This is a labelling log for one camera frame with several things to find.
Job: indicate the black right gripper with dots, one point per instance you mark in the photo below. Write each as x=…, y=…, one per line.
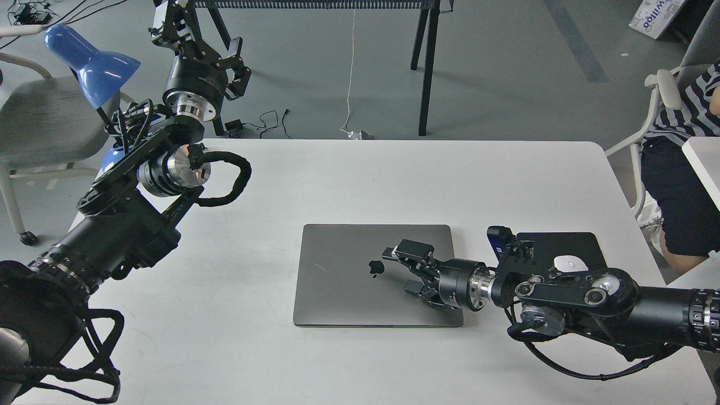
x=461, y=283

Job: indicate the person in striped shirt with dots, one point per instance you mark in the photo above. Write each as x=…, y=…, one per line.
x=690, y=228

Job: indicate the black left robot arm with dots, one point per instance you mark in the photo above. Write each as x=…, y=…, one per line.
x=131, y=211

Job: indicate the white side table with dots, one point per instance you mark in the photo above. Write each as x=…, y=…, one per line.
x=703, y=155

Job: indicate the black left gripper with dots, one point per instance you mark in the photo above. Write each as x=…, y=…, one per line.
x=196, y=84

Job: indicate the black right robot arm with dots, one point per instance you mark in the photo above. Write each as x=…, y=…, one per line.
x=557, y=283

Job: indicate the white cardboard box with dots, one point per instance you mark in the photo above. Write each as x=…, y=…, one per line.
x=653, y=17

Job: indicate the blue desk lamp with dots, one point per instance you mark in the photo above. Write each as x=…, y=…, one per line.
x=100, y=74

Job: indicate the black power adapter with cable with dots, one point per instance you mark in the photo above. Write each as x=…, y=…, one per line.
x=269, y=121

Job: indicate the black metal table frame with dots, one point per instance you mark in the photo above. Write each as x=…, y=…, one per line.
x=346, y=62

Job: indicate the white chair right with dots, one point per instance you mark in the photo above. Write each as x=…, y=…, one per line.
x=666, y=89

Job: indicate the white computer mouse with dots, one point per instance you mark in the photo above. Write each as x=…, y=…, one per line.
x=569, y=264

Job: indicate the grey laptop computer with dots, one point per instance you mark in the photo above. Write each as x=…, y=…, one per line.
x=344, y=282

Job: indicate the grey office chair left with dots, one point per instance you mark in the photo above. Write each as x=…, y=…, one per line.
x=47, y=126

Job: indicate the black mouse pad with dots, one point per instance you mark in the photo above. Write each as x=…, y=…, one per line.
x=548, y=245

